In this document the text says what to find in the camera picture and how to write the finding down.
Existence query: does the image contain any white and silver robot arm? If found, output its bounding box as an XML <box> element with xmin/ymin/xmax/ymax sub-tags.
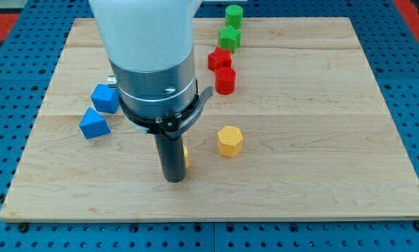
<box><xmin>90</xmin><ymin>0</ymin><xmax>201</xmax><ymax>119</ymax></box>

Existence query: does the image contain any wooden board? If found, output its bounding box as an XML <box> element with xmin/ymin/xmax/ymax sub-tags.
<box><xmin>0</xmin><ymin>17</ymin><xmax>419</xmax><ymax>223</ymax></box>

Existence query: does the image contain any blue cube block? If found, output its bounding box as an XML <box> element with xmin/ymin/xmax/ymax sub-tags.
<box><xmin>91</xmin><ymin>84</ymin><xmax>119</xmax><ymax>114</ymax></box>

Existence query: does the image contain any yellow hexagon block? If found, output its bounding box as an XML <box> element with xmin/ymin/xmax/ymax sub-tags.
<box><xmin>217</xmin><ymin>125</ymin><xmax>243</xmax><ymax>158</ymax></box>

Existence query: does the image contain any yellow block behind pusher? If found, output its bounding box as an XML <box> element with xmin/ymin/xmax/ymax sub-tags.
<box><xmin>183</xmin><ymin>145</ymin><xmax>190</xmax><ymax>169</ymax></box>

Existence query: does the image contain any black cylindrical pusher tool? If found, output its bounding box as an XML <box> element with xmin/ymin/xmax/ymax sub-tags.
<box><xmin>155</xmin><ymin>134</ymin><xmax>186</xmax><ymax>183</ymax></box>

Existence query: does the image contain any red cylinder block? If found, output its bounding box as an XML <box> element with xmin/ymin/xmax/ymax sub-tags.
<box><xmin>215</xmin><ymin>67</ymin><xmax>236</xmax><ymax>95</ymax></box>

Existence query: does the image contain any red star block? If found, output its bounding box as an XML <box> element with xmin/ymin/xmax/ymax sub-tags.
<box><xmin>208</xmin><ymin>47</ymin><xmax>232</xmax><ymax>71</ymax></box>

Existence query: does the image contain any green star block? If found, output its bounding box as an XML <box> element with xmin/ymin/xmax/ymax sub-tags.
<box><xmin>218</xmin><ymin>25</ymin><xmax>242</xmax><ymax>53</ymax></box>

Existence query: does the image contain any green cylinder block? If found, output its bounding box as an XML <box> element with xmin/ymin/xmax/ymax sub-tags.
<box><xmin>225</xmin><ymin>5</ymin><xmax>243</xmax><ymax>29</ymax></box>

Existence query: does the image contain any blue triangular block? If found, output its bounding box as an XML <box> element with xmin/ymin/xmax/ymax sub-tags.
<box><xmin>79</xmin><ymin>107</ymin><xmax>111</xmax><ymax>139</ymax></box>

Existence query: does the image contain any black clamp ring with lever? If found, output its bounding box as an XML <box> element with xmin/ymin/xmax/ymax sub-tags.
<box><xmin>118</xmin><ymin>86</ymin><xmax>214</xmax><ymax>141</ymax></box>

